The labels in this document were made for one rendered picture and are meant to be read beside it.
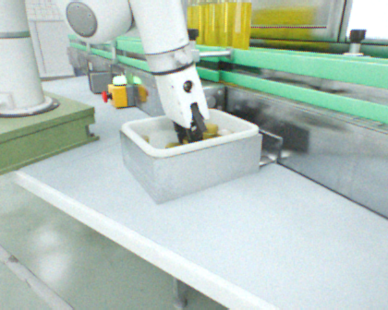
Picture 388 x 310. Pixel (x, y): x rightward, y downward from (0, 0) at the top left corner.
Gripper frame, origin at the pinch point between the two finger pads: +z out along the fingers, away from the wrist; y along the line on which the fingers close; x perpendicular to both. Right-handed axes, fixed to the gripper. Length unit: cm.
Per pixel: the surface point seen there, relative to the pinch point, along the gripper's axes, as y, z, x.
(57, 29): 610, -4, -42
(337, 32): -3.1, -10.9, -38.0
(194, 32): 10.4, -17.5, -11.2
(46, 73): 609, 67, 12
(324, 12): 1.3, -14.7, -39.4
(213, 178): -8.4, 3.6, 1.0
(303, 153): -13.4, 4.6, -15.7
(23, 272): 51, 49, 55
